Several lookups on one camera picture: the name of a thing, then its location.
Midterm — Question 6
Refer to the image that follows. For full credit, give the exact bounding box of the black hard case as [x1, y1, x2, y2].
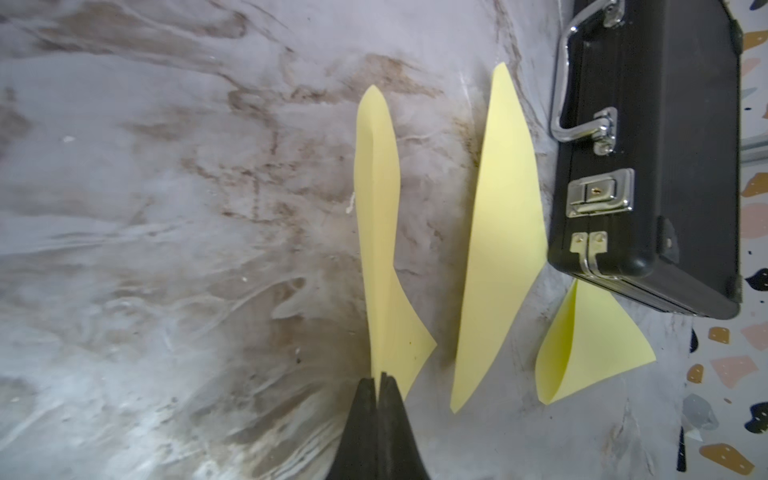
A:
[548, 1, 742, 320]

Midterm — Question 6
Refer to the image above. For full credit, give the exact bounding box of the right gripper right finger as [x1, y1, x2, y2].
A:
[377, 373, 430, 480]

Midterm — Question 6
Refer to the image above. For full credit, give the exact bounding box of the yellow square paper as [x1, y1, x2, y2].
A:
[450, 63, 547, 412]
[535, 280, 656, 405]
[354, 85, 436, 397]

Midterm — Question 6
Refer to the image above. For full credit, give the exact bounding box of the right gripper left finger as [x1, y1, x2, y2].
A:
[326, 378, 378, 480]

